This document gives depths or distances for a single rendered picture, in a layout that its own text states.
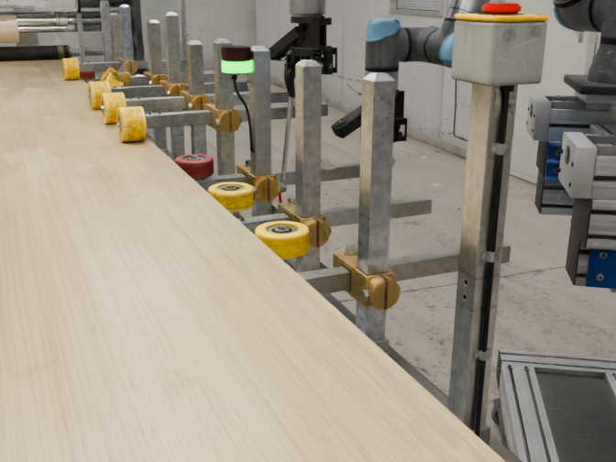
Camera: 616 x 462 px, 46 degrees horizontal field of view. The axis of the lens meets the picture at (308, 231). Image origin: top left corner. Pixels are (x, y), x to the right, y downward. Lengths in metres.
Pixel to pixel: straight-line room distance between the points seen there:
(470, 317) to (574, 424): 1.14
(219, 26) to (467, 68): 9.58
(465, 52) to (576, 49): 3.92
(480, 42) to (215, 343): 0.41
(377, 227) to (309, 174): 0.25
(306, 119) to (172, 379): 0.67
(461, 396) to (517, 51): 0.42
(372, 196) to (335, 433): 0.51
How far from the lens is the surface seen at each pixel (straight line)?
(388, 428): 0.63
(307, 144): 1.28
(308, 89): 1.26
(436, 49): 1.59
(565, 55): 4.80
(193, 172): 1.51
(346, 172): 1.66
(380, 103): 1.04
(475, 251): 0.86
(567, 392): 2.13
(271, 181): 1.51
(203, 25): 10.29
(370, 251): 1.09
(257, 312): 0.83
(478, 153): 0.83
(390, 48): 1.64
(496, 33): 0.78
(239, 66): 1.47
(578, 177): 1.32
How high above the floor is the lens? 1.25
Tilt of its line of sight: 19 degrees down
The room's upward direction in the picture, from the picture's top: straight up
